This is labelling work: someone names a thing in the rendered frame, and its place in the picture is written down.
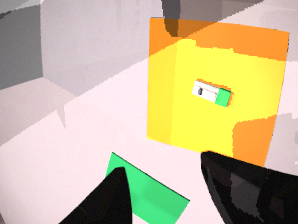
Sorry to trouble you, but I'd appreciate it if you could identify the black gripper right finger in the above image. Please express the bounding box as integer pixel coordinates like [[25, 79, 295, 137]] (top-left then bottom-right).
[[200, 151, 298, 224]]

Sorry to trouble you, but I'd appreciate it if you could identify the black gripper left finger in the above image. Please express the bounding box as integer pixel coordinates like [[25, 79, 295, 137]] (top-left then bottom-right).
[[59, 167, 133, 224]]

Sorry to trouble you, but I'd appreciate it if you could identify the grey panel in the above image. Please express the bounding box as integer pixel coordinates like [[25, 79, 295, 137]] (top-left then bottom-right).
[[0, 0, 44, 91]]

